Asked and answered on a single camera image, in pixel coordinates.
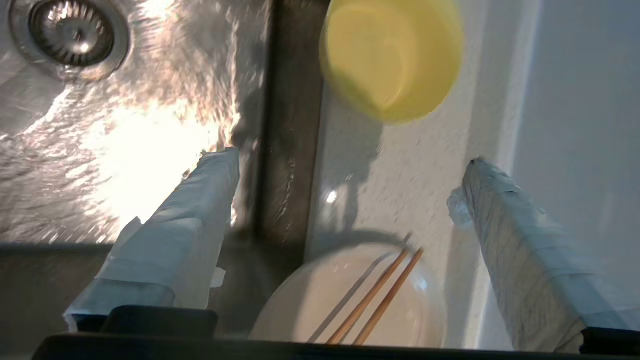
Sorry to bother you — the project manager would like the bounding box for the brown wooden chopstick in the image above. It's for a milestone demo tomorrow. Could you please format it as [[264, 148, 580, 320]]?
[[326, 245, 412, 346], [352, 247, 425, 347]]

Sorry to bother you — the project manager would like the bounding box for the stainless steel sink basin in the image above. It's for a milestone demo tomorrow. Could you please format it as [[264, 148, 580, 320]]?
[[0, 0, 326, 341]]

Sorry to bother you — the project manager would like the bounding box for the yellow plastic bowl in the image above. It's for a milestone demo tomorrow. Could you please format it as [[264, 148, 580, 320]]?
[[319, 0, 465, 125]]

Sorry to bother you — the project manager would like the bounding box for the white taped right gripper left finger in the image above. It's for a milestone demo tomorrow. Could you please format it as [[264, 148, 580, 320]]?
[[62, 146, 242, 333]]

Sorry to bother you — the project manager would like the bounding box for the round metal drain strainer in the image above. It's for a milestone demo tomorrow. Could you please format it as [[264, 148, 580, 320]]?
[[7, 0, 132, 82]]

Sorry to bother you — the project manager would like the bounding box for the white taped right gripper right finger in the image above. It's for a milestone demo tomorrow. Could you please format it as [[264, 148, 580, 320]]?
[[446, 157, 640, 353]]

